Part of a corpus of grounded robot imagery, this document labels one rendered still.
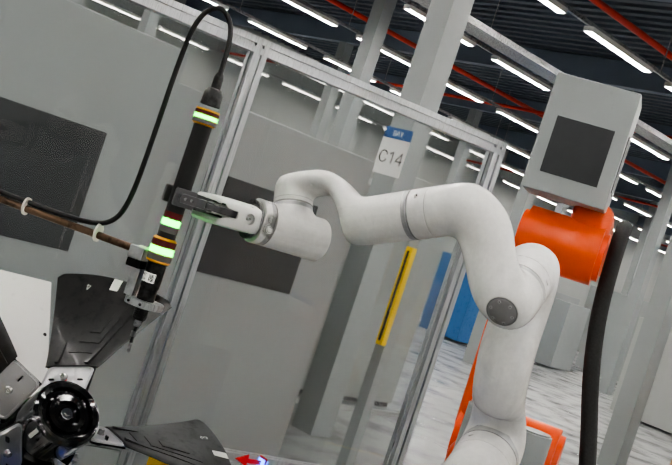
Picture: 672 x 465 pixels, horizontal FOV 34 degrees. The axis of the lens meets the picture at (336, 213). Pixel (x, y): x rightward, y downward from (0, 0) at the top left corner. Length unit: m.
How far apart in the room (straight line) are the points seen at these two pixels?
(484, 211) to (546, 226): 3.95
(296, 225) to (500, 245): 0.40
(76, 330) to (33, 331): 0.22
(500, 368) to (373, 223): 0.34
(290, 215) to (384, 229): 0.20
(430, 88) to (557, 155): 3.25
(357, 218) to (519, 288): 0.33
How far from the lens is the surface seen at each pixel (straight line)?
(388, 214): 1.93
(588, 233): 5.83
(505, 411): 2.03
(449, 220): 1.89
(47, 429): 1.90
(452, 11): 8.96
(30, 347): 2.29
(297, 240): 2.05
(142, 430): 2.10
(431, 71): 8.86
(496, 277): 1.84
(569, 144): 5.76
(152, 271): 1.96
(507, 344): 1.97
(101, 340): 2.07
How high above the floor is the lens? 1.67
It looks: level
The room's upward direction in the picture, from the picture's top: 18 degrees clockwise
